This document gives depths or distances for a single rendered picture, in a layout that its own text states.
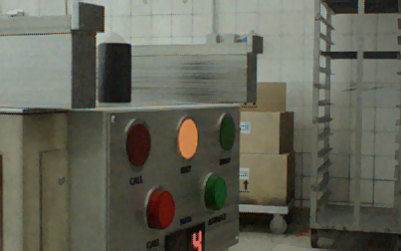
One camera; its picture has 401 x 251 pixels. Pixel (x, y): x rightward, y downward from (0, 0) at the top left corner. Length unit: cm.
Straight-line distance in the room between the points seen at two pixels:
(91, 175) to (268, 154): 370
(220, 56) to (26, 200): 31
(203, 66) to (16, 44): 29
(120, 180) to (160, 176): 6
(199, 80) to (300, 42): 386
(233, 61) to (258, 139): 351
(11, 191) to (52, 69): 8
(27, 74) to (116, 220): 12
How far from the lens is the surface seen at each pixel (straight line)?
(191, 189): 61
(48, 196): 49
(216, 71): 72
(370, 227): 382
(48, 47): 47
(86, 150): 50
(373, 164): 453
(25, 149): 47
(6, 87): 49
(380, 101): 450
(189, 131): 59
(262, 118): 421
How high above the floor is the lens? 85
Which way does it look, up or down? 3 degrees down
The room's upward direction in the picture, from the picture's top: 1 degrees clockwise
